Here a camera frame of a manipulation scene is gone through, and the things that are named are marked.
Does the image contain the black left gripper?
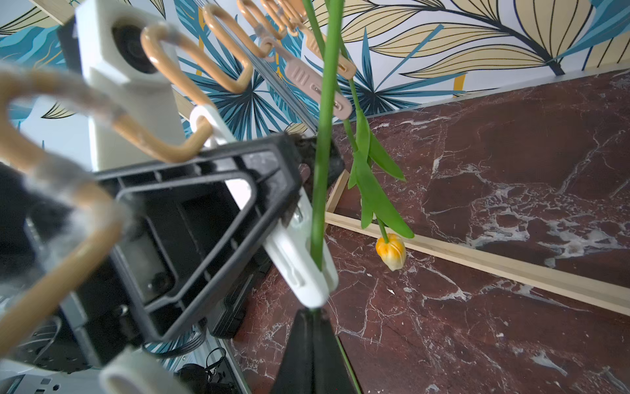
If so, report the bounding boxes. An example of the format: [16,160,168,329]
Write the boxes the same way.
[1,162,301,357]

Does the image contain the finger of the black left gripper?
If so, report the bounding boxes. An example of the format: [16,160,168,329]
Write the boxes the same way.
[94,134,301,194]

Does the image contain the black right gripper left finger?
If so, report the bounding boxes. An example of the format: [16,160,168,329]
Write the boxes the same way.
[271,309,314,393]

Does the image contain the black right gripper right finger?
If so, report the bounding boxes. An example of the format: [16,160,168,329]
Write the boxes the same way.
[312,309,357,393]

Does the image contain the yellow orange tulip flower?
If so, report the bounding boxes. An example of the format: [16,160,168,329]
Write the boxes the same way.
[343,77,413,272]

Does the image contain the pink tulip flower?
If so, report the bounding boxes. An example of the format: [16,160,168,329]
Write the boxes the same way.
[310,1,345,269]

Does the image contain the tan wavy clothes hanger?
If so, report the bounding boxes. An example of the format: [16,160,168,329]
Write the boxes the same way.
[0,0,316,358]

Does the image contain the white tulip flower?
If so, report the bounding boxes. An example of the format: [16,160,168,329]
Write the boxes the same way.
[302,0,326,56]

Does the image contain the metal rack hanging rod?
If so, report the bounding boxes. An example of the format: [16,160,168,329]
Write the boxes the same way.
[237,43,318,137]

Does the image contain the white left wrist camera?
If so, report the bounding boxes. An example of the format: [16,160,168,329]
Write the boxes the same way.
[75,0,185,145]

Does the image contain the wooden clothes rack frame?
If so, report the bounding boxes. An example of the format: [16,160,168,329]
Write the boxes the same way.
[30,1,629,316]

